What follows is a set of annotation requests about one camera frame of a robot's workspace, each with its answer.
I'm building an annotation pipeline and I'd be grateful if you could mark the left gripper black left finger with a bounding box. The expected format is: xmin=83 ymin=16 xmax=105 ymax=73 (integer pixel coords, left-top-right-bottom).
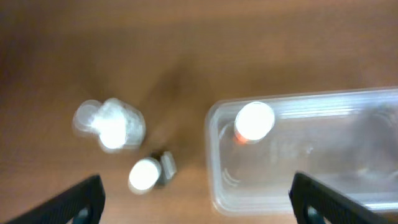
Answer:
xmin=8 ymin=175 xmax=106 ymax=224

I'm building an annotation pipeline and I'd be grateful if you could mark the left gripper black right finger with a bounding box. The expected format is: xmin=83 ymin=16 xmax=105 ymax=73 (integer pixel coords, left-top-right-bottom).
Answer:
xmin=289 ymin=172 xmax=389 ymax=224

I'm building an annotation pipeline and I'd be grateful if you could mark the orange tube white cap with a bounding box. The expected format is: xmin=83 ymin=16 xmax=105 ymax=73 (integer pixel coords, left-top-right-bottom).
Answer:
xmin=234 ymin=101 xmax=275 ymax=144

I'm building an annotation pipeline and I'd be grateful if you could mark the black bottle white cap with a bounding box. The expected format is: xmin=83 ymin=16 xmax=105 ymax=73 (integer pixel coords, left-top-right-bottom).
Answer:
xmin=128 ymin=151 xmax=177 ymax=195

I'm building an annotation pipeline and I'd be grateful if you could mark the clear spray bottle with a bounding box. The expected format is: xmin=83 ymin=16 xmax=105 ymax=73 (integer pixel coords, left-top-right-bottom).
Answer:
xmin=72 ymin=98 xmax=146 ymax=154

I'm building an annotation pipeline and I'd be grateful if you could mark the clear plastic container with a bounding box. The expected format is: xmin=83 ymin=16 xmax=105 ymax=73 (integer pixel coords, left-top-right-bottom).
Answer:
xmin=205 ymin=88 xmax=397 ymax=216

